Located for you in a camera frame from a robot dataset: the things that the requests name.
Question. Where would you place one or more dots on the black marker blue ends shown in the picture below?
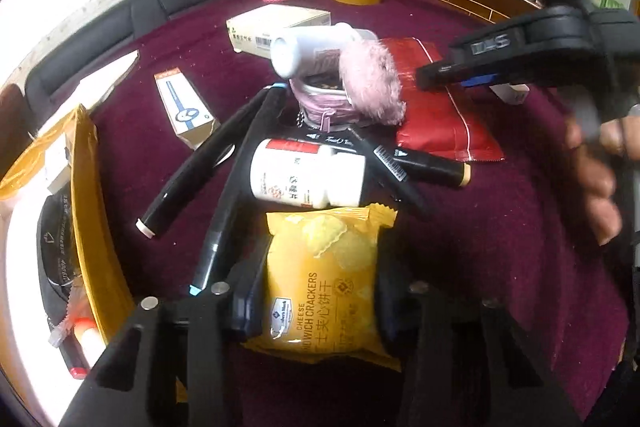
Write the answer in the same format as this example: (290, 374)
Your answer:
(225, 217)

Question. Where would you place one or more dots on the black marker beige cap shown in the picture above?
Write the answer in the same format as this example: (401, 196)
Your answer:
(430, 164)

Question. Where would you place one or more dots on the pink striped pouch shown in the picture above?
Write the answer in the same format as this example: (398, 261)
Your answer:
(320, 112)

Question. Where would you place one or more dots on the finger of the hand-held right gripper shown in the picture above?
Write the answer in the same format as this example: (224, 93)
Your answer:
(525, 52)

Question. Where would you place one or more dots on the white pill bottle red label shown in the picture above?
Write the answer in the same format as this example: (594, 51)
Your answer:
(305, 177)

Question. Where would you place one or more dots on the white cardboard carton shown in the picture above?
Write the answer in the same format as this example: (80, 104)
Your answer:
(270, 24)

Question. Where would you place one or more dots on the pink fluffy pouch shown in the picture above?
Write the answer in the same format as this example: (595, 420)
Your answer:
(370, 82)

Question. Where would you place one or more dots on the stack of white papers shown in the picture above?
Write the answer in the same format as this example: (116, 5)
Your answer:
(95, 79)

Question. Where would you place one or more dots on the red foil packet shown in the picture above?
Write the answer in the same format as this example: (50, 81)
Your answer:
(440, 127)

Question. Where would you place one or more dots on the person's right hand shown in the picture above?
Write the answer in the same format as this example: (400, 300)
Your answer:
(595, 187)

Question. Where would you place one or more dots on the yellow cheese cracker packet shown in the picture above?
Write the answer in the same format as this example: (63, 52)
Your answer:
(320, 287)

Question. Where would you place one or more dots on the black leather sofa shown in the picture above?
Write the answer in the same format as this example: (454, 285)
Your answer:
(145, 7)

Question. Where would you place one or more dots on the yellow rimmed cardboard box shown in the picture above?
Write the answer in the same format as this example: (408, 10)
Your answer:
(92, 227)

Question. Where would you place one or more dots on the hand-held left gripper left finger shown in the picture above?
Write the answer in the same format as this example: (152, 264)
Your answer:
(246, 309)

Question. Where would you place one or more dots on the white blue ointment carton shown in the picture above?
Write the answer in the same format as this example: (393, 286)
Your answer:
(182, 107)

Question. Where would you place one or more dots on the red capped marker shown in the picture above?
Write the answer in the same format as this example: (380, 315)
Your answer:
(75, 357)

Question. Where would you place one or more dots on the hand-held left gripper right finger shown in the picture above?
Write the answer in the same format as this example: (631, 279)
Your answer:
(395, 307)

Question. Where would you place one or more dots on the white plastic tube bottle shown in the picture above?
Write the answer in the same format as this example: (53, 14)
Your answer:
(305, 47)

